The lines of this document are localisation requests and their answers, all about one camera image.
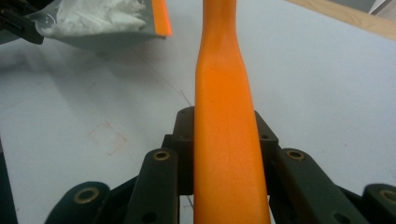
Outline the orange-handled grey brush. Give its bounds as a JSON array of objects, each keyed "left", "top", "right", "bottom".
[{"left": 192, "top": 0, "right": 272, "bottom": 224}]

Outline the pile of white paper scraps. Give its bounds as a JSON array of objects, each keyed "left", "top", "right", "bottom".
[{"left": 39, "top": 0, "right": 148, "bottom": 35}]

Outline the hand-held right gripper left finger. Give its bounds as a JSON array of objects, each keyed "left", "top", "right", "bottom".
[{"left": 162, "top": 106, "right": 196, "bottom": 196}]

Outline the grey dustpan with orange edge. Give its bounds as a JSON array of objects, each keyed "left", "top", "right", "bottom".
[{"left": 0, "top": 0, "right": 174, "bottom": 52}]

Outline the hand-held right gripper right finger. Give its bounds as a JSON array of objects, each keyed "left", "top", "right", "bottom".
[{"left": 253, "top": 110, "right": 280, "bottom": 197}]

